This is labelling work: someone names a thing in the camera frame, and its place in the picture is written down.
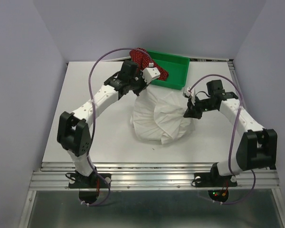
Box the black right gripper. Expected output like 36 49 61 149
183 95 217 119

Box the white skirt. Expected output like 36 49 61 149
130 88 195 144

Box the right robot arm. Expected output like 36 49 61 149
183 80 277 185

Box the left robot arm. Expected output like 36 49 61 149
57 60 160 187

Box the red polka dot skirt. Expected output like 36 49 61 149
129 50 169 81

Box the green plastic bin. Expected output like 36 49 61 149
147 50 190 90

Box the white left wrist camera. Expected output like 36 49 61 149
142 67 161 85

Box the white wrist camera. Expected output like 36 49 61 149
183 87 196 105
142 67 161 85

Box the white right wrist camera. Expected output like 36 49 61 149
183 87 196 105

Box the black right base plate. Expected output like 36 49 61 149
191 172 238 188

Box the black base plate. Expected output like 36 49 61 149
65 172 111 189
191 172 238 188

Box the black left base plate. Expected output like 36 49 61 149
65 172 111 189

